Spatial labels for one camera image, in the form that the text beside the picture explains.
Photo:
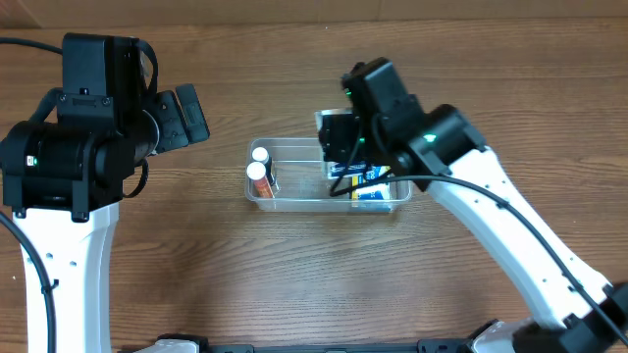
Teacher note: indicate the white blue plaster box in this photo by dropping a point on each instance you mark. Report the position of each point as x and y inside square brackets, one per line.
[350, 168]

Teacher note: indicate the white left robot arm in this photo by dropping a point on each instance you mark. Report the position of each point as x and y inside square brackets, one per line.
[63, 179]

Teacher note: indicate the clear plastic container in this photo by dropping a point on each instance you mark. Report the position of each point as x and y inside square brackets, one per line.
[303, 183]

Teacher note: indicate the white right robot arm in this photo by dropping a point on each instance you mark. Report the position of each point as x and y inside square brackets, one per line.
[573, 307]

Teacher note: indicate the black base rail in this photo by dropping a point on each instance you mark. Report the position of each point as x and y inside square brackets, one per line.
[434, 345]

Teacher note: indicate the orange tube white cap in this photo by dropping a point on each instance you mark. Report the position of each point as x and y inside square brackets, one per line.
[256, 172]

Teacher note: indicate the blue yellow medicine box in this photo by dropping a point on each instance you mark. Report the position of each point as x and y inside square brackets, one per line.
[381, 191]

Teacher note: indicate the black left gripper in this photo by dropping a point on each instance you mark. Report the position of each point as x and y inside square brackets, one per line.
[173, 123]

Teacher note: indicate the black tube white cap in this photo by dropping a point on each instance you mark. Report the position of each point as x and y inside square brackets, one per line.
[262, 155]

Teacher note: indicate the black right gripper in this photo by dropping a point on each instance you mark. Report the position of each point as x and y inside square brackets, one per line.
[338, 139]

